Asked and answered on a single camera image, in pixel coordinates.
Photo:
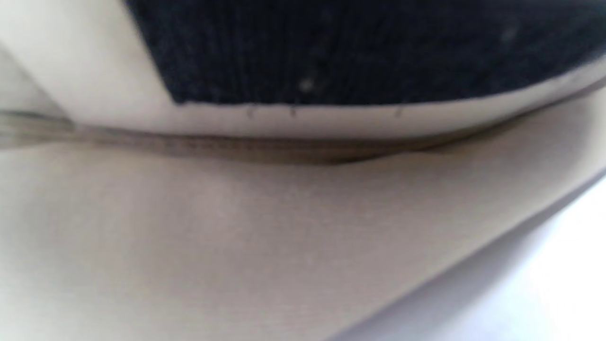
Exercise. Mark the person's left hand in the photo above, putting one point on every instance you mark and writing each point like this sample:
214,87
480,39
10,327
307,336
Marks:
378,42

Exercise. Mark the beige fabric pencil pouch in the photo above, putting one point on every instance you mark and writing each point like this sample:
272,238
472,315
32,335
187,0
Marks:
236,227

